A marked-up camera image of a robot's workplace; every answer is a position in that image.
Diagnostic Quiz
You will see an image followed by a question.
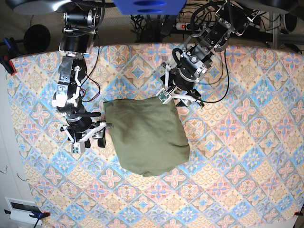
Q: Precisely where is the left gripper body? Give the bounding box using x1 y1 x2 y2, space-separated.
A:
161 63 204 107

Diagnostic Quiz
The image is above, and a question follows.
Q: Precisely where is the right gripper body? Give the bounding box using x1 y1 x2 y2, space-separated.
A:
60 112 113 143

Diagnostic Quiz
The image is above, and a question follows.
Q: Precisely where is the green t-shirt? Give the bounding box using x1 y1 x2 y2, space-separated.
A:
104 97 190 177

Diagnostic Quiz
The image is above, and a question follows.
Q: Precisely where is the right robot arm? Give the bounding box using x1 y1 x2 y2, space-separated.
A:
51 0 112 153

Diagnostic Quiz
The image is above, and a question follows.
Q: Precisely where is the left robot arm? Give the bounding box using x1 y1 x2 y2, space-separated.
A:
156 0 259 107

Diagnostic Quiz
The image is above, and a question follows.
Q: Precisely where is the white power strip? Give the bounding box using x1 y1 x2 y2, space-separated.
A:
175 22 191 31

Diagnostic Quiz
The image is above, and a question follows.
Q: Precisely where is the patterned tablecloth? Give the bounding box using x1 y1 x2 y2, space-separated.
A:
5 46 304 228

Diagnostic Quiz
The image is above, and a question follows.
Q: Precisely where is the black round stool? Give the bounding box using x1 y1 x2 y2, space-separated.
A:
23 24 51 54

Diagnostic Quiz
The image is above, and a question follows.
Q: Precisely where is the red black clamp left top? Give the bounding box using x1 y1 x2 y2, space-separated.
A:
0 56 16 76

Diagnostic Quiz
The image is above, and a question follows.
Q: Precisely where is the blue clamp top left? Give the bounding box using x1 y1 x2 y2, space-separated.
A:
3 38 15 58

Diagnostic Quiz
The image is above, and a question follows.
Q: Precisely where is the red clamp bottom right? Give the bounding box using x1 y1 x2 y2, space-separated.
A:
294 211 304 217

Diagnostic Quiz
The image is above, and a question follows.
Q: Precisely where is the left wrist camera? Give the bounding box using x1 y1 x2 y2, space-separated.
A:
156 88 173 105

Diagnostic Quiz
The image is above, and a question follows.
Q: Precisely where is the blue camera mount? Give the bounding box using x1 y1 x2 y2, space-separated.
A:
113 0 186 16

